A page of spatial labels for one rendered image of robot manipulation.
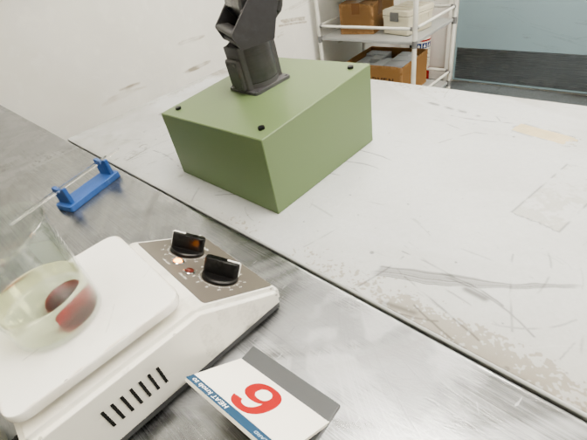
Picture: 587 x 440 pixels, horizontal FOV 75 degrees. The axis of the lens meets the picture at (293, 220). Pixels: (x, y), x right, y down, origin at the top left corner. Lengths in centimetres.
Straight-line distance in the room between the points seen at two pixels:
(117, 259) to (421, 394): 26
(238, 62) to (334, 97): 13
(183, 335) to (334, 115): 33
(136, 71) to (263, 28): 139
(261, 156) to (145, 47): 149
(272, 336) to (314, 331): 4
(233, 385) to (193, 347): 4
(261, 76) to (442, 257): 33
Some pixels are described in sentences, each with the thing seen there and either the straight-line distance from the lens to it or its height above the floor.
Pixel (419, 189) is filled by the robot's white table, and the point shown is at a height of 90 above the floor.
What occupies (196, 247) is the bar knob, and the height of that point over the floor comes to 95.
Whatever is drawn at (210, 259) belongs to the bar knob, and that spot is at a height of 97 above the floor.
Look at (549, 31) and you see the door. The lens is 308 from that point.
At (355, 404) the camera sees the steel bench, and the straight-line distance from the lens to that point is 32.
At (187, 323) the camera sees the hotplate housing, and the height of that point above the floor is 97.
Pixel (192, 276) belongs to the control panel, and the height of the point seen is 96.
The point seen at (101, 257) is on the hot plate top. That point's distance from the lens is 36.
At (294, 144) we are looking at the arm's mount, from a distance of 46.
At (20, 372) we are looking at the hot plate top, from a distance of 31.
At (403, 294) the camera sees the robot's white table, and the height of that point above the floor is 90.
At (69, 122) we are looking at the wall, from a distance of 179.
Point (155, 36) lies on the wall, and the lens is 192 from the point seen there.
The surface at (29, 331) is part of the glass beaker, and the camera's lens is 30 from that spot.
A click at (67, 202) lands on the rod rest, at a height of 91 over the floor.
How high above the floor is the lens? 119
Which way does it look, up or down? 38 degrees down
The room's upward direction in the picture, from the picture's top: 12 degrees counter-clockwise
